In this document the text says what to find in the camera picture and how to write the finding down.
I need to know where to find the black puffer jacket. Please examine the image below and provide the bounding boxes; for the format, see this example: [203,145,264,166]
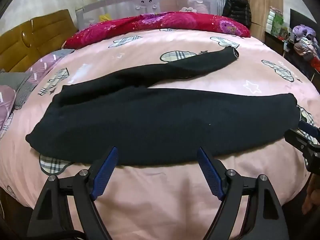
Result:
[222,0,252,28]

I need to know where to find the dark low cabinet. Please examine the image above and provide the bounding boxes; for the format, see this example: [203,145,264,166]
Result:
[264,32,291,55]

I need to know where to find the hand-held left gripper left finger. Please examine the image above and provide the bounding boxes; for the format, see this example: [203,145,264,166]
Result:
[26,146,119,240]

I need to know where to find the stack of tissue packs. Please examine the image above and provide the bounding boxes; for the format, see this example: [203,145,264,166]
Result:
[265,6,288,38]

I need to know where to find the black flat screen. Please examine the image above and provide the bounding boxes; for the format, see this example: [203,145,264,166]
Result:
[290,9,316,30]

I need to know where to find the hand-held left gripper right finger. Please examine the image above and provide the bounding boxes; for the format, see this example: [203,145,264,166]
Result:
[197,147,288,240]

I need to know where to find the purple patterned pillow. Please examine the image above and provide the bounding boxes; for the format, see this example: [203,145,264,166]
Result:
[26,52,64,77]
[0,85,17,140]

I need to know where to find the pile of clothes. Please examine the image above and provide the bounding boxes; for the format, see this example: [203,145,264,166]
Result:
[290,24,320,73]

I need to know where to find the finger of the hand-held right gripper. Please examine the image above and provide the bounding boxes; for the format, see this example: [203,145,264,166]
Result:
[298,120,320,140]
[284,129,320,154]

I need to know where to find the black pants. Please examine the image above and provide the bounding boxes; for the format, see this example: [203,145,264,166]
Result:
[25,47,300,167]

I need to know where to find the person's right hand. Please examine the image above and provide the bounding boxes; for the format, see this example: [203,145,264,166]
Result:
[301,174,320,215]

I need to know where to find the grey mesh bed rail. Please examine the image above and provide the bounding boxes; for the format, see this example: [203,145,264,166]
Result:
[75,0,217,29]

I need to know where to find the wooden wardrobe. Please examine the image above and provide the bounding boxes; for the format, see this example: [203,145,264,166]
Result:
[237,0,284,43]

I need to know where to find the wooden headboard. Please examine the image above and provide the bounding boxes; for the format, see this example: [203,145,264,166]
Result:
[0,9,78,73]

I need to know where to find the pink printed bedsheet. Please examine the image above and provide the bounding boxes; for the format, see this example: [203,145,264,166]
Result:
[0,29,320,240]

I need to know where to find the red floral quilt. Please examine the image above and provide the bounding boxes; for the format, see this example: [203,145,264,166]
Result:
[62,12,251,49]

